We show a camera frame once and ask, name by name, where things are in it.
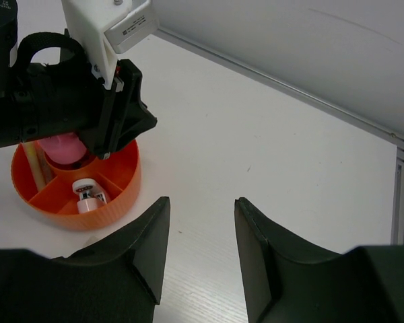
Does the orange round divided container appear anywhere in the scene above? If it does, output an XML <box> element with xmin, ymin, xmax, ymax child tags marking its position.
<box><xmin>11</xmin><ymin>141</ymin><xmax>141</xmax><ymax>231</ymax></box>

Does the pink capped clear tube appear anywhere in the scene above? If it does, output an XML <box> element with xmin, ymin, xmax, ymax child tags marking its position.
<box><xmin>38</xmin><ymin>133</ymin><xmax>87</xmax><ymax>165</ymax></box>

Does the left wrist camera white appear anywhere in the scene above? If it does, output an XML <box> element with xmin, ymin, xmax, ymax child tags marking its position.
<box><xmin>61</xmin><ymin>0</ymin><xmax>159</xmax><ymax>90</ymax></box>

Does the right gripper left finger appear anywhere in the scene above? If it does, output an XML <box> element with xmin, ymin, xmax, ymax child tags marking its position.
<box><xmin>0</xmin><ymin>196</ymin><xmax>170</xmax><ymax>322</ymax></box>

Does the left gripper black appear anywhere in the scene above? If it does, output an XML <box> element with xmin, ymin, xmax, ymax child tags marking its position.
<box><xmin>78</xmin><ymin>59</ymin><xmax>158</xmax><ymax>159</ymax></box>

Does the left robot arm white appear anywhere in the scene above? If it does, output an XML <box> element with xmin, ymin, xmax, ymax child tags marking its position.
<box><xmin>0</xmin><ymin>1</ymin><xmax>159</xmax><ymax>159</ymax></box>

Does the yellow thin pen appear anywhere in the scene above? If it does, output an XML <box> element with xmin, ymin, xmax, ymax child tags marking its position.
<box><xmin>23</xmin><ymin>142</ymin><xmax>46</xmax><ymax>192</ymax></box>

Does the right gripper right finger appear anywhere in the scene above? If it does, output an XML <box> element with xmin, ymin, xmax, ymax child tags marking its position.
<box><xmin>234</xmin><ymin>198</ymin><xmax>404</xmax><ymax>322</ymax></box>

